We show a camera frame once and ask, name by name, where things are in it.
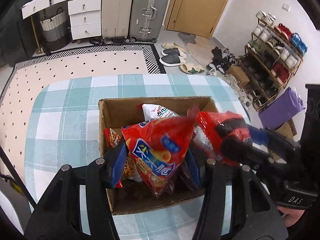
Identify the small cardboard box on floor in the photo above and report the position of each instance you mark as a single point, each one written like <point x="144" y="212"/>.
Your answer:
<point x="239" y="75"/>

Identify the red triangular crisps bag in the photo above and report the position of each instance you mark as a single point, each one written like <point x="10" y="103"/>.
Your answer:
<point x="158" y="147"/>

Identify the wooden shoe rack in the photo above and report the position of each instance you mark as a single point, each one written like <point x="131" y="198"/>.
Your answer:
<point x="272" y="58"/>

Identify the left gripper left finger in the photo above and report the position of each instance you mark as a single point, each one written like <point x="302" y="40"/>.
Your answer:
<point x="75" y="203"/>

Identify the SF cardboard box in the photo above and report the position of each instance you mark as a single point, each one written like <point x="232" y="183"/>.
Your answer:
<point x="135" y="197"/>

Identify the silver suitcase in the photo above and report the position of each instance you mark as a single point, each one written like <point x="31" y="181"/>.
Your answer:
<point x="146" y="20"/>

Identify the white drawer desk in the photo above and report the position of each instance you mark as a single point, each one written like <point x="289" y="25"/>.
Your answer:
<point x="81" y="17"/>

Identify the wooden door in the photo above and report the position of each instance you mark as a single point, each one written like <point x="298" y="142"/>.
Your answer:
<point x="197" y="17"/>

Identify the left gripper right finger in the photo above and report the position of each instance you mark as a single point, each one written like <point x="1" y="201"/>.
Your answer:
<point x="235" y="204"/>

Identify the white red snack bag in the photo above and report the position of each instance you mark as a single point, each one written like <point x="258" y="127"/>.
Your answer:
<point x="154" y="112"/>

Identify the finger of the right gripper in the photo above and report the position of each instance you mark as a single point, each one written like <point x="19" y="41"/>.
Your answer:
<point x="239" y="151"/>
<point x="258" y="135"/>

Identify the purple plastic bag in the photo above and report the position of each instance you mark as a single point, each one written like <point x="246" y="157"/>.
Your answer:
<point x="282" y="109"/>

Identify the person's right hand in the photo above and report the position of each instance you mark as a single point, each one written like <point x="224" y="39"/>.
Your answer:
<point x="291" y="216"/>

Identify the beige suitcase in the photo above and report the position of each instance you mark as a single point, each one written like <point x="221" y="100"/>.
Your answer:
<point x="115" y="18"/>

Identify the patterned floor rug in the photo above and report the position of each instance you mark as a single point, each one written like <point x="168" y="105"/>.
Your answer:
<point x="49" y="107"/>

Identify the woven laundry basket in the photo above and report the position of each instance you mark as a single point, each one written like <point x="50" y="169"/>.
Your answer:
<point x="55" y="30"/>

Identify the red chocolate biscuit pack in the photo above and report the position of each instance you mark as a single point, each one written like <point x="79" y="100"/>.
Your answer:
<point x="201" y="140"/>

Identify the red black snack pack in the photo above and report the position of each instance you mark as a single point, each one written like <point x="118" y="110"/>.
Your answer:
<point x="218" y="126"/>

